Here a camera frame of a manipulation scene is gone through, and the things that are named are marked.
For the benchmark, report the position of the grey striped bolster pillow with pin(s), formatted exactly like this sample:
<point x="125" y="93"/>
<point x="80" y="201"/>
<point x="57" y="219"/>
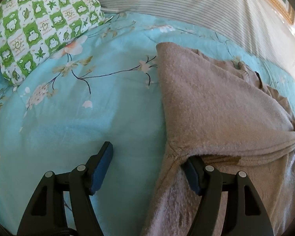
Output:
<point x="252" y="24"/>

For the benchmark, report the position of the green white checkered pillow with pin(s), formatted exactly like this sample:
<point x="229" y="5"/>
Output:
<point x="32" y="30"/>

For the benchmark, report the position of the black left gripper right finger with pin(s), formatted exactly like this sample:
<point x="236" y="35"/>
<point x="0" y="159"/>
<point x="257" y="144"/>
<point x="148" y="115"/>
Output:
<point x="245" y="212"/>

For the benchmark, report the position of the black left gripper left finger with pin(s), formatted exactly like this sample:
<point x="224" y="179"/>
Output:
<point x="60" y="204"/>

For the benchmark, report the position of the turquoise floral bed sheet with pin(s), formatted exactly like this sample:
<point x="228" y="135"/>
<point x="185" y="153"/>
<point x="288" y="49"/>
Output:
<point x="68" y="107"/>

